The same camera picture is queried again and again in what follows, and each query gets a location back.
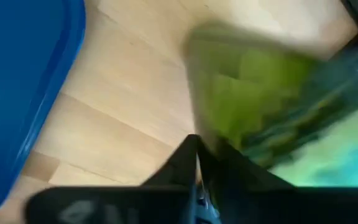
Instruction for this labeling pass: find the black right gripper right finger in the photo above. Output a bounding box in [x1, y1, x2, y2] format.
[197, 138, 358, 224]

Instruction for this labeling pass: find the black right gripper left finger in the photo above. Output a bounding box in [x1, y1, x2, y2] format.
[25, 134, 198, 224]

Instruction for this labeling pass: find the green translucent cup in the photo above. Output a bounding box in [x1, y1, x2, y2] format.
[183, 23, 347, 170]

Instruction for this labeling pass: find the blue plastic tray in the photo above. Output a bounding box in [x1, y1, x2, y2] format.
[0, 0, 87, 216]

